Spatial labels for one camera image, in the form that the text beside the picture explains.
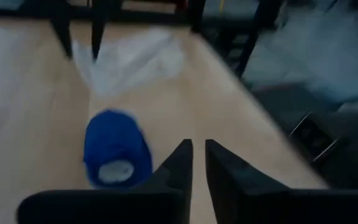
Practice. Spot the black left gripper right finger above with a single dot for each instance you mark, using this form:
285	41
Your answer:
244	199

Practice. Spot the clear plastic zip bag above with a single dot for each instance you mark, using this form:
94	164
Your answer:
129	62

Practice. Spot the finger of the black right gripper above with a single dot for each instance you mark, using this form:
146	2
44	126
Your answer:
63	37
101	25

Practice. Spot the small black camera box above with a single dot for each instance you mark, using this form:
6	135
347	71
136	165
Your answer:
315	137

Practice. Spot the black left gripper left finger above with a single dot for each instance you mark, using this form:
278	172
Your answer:
154	202

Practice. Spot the blue elastic bandage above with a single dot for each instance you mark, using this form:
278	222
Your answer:
113	137

